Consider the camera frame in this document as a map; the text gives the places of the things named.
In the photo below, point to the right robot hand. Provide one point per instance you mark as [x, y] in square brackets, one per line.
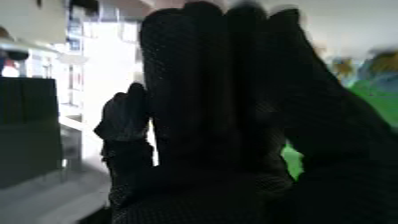
[224, 110]

